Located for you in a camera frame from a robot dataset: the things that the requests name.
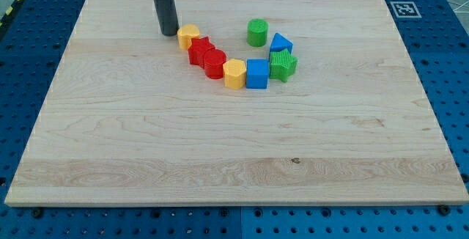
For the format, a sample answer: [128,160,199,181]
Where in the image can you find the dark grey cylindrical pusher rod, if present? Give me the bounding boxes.
[153,0,179,37]

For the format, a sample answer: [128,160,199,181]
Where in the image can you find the red star block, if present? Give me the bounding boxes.
[188,37,215,69]

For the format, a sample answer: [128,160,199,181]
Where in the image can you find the green star block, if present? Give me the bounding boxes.
[269,48,298,83]

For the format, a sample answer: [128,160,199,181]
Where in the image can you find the yellow heart block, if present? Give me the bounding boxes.
[177,23,200,50]

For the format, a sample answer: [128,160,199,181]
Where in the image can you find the red cylinder block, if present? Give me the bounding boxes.
[203,48,226,79]

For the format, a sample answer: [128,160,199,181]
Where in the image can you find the green cylinder block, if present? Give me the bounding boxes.
[247,18,269,47]

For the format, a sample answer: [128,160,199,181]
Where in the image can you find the yellow hexagon block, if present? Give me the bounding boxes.
[223,59,247,89]

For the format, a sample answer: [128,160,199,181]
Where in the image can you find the blue cube block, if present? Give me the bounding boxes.
[246,59,270,89]

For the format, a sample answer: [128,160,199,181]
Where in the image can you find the blue triangle block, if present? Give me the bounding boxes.
[269,32,293,59]

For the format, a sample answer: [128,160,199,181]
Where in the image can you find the light wooden board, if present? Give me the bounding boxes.
[5,0,468,207]

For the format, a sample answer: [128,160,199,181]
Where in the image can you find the white fiducial marker tag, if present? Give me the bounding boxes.
[390,1,421,18]

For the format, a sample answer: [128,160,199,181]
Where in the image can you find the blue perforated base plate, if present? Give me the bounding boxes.
[1,0,468,238]

